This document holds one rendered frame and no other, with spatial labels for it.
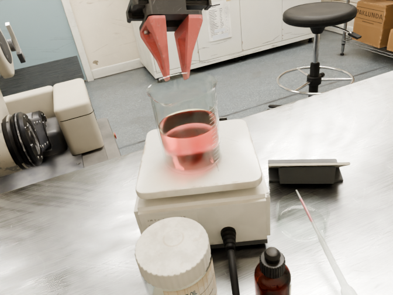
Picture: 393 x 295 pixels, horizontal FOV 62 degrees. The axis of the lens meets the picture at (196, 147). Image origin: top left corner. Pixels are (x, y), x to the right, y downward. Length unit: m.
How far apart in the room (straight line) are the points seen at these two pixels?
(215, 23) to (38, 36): 1.50
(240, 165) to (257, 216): 0.05
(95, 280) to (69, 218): 0.11
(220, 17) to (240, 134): 2.58
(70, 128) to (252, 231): 1.03
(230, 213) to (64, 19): 2.98
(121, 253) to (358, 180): 0.29
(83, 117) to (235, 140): 0.97
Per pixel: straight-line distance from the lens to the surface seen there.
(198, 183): 0.30
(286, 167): 0.43
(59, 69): 3.30
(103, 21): 3.25
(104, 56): 3.31
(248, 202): 0.31
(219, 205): 0.31
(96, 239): 0.41
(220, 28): 2.93
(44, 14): 3.21
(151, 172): 0.33
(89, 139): 1.32
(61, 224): 0.45
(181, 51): 0.47
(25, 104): 1.51
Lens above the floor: 1.03
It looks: 33 degrees down
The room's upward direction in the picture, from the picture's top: 9 degrees counter-clockwise
